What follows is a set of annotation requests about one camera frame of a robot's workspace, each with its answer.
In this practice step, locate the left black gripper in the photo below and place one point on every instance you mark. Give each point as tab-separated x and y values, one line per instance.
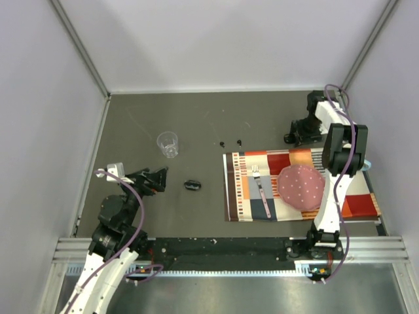
157	180

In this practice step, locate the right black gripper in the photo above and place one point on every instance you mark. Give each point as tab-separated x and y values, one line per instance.
303	137

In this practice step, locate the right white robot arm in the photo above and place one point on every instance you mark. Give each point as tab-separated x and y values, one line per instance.
342	157

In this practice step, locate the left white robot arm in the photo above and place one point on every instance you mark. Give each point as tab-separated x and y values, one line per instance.
118	240

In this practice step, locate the clear plastic cup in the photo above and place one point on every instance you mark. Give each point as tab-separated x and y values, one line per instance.
168	144

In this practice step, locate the pink dotted plate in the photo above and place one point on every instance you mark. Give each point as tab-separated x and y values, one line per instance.
301	187

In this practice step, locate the colourful patterned placemat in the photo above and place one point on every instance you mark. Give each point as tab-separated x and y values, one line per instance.
254	193

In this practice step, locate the light blue mug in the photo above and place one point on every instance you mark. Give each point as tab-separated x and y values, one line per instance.
366	165

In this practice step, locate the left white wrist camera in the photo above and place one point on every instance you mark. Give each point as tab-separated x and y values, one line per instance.
111	171

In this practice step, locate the pink handled fork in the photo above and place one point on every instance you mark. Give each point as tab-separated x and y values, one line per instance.
257	178

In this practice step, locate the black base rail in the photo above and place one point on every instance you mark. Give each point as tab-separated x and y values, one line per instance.
227	253

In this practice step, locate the aluminium frame profile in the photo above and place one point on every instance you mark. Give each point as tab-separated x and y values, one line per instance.
359	250

